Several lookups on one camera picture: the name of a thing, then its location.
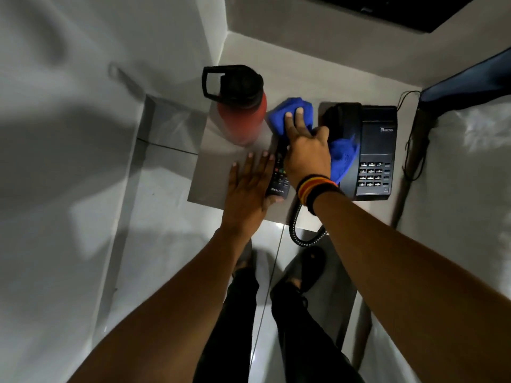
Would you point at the person's left hand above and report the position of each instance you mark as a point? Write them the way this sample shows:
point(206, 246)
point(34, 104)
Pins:
point(243, 199)

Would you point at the person's right hand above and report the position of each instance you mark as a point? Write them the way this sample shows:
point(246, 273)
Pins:
point(306, 155)

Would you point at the person's left little finger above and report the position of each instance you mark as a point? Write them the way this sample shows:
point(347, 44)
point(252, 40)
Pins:
point(234, 174)

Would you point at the person's left thumb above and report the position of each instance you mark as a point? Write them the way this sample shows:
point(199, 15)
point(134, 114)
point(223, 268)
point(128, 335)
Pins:
point(274, 199)

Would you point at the person's right middle finger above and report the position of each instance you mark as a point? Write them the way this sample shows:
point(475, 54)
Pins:
point(301, 120)

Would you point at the person's left middle finger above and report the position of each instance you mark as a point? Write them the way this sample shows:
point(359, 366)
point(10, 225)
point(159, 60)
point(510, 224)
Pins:
point(262, 165)

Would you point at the black remote control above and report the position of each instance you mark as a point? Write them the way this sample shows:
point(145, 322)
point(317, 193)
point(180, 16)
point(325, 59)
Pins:
point(280, 183)

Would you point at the blue microfibre cloth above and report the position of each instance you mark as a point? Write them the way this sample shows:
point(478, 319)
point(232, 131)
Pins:
point(343, 157)

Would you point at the person's left forearm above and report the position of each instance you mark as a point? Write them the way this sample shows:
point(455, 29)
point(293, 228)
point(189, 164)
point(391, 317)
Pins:
point(175, 307)

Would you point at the person's right forearm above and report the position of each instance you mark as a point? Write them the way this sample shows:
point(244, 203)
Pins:
point(407, 287)

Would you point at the striped wristband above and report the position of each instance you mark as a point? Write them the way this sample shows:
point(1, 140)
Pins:
point(310, 186)

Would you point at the black telephone handset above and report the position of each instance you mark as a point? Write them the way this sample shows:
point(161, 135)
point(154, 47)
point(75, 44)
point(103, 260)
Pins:
point(341, 119)

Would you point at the black wristband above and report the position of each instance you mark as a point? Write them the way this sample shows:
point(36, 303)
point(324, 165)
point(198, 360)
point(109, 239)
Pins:
point(323, 192)

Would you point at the red bottle with black lid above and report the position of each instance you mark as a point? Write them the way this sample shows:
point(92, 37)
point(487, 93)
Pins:
point(239, 111)

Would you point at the person's left shoe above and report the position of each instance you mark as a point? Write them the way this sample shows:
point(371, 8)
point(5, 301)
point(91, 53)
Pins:
point(243, 257)

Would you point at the person's shoe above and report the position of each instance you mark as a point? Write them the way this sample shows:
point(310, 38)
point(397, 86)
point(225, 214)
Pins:
point(243, 257)
point(309, 267)

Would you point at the person's right shoe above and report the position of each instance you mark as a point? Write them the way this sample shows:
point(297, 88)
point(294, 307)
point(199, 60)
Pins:
point(309, 267)

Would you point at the black telephone base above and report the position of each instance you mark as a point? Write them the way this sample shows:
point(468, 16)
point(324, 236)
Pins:
point(375, 151)

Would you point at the person's right leg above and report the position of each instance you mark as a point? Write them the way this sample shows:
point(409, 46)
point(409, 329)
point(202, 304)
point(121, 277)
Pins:
point(307, 339)

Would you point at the person's leg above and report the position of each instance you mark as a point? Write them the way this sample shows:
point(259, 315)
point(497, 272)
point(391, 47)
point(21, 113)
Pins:
point(227, 335)
point(307, 339)

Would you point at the person's left leg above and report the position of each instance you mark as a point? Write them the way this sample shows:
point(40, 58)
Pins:
point(227, 335)

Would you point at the black television screen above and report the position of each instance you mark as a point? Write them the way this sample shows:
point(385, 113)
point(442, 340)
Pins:
point(399, 9)

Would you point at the dark blue pillow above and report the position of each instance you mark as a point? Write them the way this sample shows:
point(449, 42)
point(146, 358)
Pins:
point(467, 83)

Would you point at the white bed sheet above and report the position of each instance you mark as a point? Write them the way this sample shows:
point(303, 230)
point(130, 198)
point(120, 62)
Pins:
point(459, 187)

